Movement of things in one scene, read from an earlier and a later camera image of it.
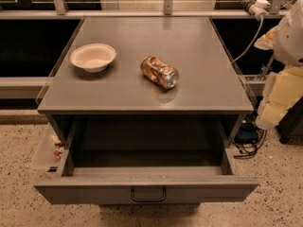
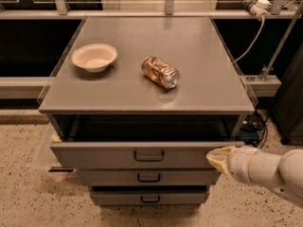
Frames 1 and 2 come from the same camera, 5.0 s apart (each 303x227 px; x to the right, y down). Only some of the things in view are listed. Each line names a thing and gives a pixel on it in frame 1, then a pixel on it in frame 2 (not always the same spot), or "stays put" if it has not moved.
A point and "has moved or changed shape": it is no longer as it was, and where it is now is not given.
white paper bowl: [93, 57] stays put
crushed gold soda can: [159, 73] stays put
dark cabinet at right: [291, 126] stays put
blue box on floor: [247, 133] stays put
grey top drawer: [146, 160] has moved or changed shape
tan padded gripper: [291, 42] to [239, 163]
